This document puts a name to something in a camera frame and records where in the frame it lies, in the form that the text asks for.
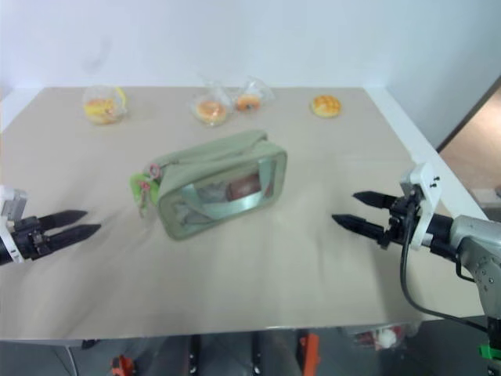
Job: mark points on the bagged large glazed donut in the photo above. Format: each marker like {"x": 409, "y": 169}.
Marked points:
{"x": 211, "y": 109}

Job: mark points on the bagged yellow bread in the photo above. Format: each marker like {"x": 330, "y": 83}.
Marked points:
{"x": 105, "y": 106}

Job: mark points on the brown wooden door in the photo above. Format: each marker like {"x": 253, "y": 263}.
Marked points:
{"x": 475, "y": 129}

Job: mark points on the clear bag red white items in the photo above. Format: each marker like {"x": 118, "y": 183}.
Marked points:
{"x": 381, "y": 336}

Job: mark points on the beige table cloth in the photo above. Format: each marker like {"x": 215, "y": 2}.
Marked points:
{"x": 250, "y": 274}

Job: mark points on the bagged small orange donut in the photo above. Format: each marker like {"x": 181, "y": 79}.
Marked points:
{"x": 249, "y": 102}

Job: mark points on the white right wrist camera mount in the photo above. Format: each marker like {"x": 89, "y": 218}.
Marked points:
{"x": 424, "y": 196}

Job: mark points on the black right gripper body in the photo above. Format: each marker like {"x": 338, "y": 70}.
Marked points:
{"x": 399, "y": 223}

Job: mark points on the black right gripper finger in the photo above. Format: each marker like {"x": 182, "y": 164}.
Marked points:
{"x": 373, "y": 199}
{"x": 358, "y": 226}

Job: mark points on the dark red box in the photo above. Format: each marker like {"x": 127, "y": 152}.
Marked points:
{"x": 243, "y": 187}

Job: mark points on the orange clamp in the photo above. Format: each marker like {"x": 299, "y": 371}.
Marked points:
{"x": 310, "y": 352}
{"x": 122, "y": 366}

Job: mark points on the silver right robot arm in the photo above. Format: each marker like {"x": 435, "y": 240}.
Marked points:
{"x": 473, "y": 250}

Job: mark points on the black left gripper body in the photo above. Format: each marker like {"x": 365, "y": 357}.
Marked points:
{"x": 29, "y": 237}

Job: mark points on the green plastic clip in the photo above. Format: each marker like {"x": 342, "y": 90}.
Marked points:
{"x": 489, "y": 350}

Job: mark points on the yellow pineapple bun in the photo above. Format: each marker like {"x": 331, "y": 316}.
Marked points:
{"x": 326, "y": 106}

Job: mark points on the green transparent pouch bag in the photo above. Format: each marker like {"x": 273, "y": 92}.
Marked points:
{"x": 227, "y": 184}

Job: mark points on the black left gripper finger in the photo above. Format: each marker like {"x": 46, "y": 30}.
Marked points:
{"x": 64, "y": 218}
{"x": 74, "y": 234}

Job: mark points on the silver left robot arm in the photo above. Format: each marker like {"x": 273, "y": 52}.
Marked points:
{"x": 4, "y": 250}

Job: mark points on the green zipper pull charm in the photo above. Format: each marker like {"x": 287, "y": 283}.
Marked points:
{"x": 143, "y": 190}

